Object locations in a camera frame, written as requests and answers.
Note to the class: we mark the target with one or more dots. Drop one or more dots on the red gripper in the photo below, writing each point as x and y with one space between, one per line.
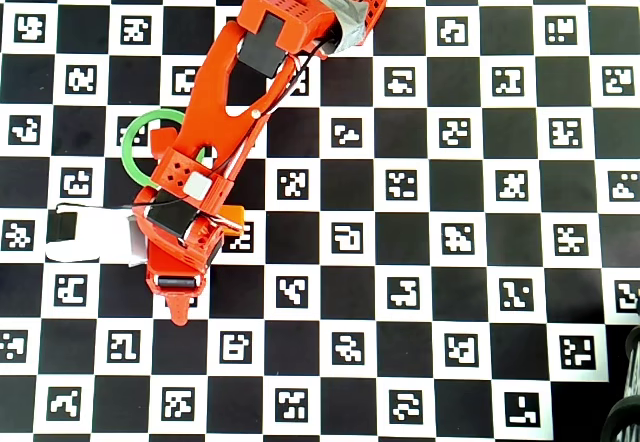
176 282

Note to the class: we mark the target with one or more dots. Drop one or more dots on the orange cube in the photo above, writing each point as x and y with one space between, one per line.
237 213

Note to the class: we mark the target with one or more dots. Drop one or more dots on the red robot arm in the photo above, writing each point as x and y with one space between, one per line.
215 102

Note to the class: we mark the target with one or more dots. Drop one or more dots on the black white marker checkerboard mat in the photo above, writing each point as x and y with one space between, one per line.
400 212

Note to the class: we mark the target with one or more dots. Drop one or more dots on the black flexible tripod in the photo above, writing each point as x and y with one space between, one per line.
627 412

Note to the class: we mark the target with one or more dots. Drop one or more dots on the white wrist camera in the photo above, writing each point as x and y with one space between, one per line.
100 242

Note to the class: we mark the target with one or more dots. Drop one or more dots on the grey duct tape wrap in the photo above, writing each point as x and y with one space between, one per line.
350 17

